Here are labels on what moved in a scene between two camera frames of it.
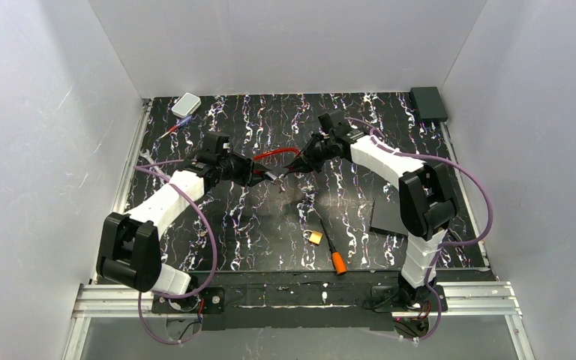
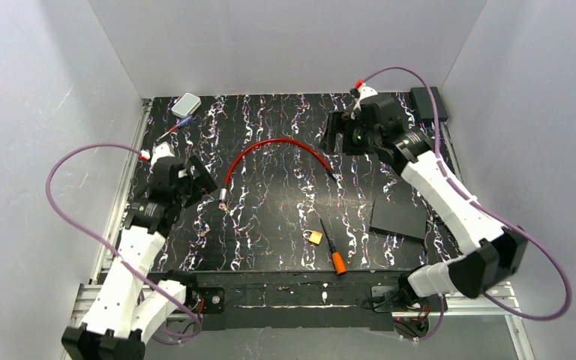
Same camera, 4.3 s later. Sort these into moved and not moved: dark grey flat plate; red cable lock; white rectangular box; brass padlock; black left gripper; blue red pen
Moved: black left gripper; red cable lock
Not moved: brass padlock; blue red pen; dark grey flat plate; white rectangular box
